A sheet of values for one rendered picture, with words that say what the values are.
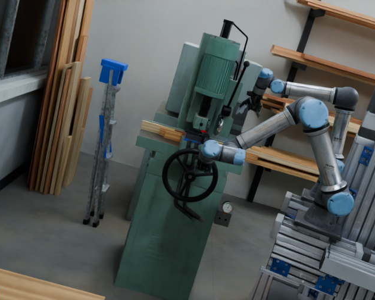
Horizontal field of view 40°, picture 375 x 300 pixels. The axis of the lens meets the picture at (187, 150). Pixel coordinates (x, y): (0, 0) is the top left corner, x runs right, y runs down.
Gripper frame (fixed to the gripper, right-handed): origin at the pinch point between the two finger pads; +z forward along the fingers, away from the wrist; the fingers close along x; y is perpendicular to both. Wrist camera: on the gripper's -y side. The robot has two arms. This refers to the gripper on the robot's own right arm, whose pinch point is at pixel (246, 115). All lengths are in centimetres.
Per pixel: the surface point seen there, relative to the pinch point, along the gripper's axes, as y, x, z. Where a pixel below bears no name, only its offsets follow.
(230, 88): 4.1, -18.5, -20.5
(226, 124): 15.7, -17.6, -2.5
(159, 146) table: 41, -61, -1
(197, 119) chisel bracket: 28, -40, -12
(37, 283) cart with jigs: 140, -117, -16
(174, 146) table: 42, -53, -3
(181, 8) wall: -210, -8, 34
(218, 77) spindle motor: 21, -35, -37
